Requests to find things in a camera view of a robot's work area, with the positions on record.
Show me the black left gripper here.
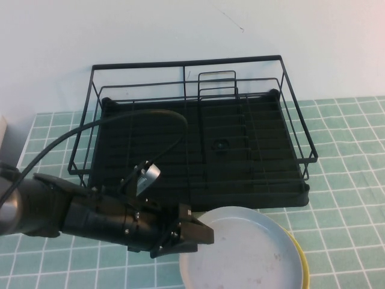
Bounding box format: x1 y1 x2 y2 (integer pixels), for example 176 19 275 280
122 197 215 260

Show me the grey round plate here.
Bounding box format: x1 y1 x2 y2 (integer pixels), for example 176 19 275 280
179 206 302 289

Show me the yellow round plate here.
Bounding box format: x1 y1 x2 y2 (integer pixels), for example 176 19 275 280
279 224 311 289

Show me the black plastic drip tray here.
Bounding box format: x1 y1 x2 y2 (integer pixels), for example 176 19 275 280
86 89 310 212

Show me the green checked tablecloth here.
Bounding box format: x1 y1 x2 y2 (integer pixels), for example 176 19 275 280
0 96 385 289

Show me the beige box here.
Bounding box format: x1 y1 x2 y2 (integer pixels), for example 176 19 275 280
0 113 8 151

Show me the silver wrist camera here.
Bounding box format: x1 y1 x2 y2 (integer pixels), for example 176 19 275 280
132 160 162 197

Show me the black camera cable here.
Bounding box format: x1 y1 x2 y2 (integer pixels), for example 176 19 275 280
0 109 189 209

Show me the black wire dish rack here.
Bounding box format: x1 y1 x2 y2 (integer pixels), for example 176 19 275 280
68 55 319 188

